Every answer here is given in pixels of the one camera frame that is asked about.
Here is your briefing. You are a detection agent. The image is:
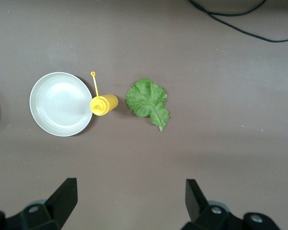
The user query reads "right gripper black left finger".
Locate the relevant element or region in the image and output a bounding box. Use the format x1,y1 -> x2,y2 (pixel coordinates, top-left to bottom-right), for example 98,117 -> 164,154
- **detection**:
0,177 -> 78,230

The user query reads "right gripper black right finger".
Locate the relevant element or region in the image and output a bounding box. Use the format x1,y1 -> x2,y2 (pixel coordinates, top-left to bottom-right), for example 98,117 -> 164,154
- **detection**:
181,179 -> 282,230

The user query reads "brown table cover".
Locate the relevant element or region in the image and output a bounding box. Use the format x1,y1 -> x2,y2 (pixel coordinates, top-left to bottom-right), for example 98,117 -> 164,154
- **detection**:
0,0 -> 288,230

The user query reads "green lettuce leaf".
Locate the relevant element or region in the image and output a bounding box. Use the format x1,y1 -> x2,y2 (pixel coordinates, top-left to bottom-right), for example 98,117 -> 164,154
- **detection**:
125,77 -> 170,132

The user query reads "cream round plate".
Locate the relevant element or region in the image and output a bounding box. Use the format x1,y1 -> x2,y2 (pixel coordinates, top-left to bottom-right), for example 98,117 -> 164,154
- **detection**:
29,71 -> 94,137

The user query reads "black cable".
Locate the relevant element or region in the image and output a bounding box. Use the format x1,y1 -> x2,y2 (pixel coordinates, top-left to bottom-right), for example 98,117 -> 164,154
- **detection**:
187,0 -> 288,43
206,0 -> 268,16

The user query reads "yellow squeeze bottle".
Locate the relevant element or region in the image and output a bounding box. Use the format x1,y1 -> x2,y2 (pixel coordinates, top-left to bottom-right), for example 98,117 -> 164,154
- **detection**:
89,71 -> 119,116

